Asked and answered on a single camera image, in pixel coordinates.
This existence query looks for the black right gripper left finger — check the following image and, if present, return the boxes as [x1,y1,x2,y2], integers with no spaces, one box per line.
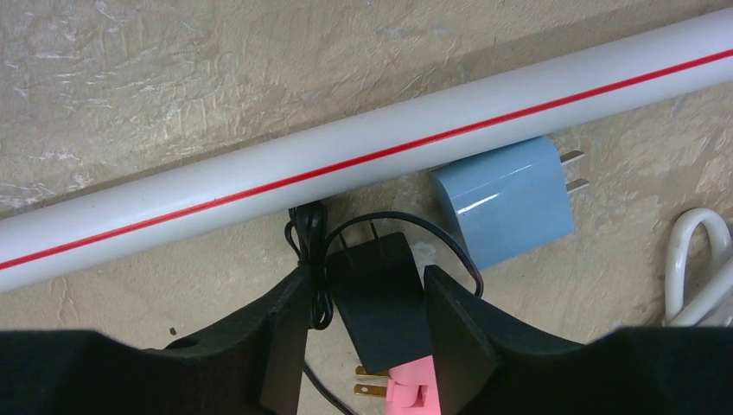
[1,266,313,414]

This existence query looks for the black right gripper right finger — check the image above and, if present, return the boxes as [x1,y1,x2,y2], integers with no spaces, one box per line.
[424,265,732,414]

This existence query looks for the black charger adapter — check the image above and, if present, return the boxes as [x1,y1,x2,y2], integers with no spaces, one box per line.
[284,201,485,415]

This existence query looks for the blue square charger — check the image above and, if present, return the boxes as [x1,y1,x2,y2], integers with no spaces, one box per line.
[430,137,590,270]

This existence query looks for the orange power strip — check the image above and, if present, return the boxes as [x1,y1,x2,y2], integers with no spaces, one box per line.
[664,207,732,329]

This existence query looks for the pink square charger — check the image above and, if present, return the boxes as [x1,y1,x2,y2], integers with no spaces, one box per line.
[354,355,442,415]

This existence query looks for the white PVC pipe frame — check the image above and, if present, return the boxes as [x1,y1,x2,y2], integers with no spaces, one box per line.
[1,8,732,291]

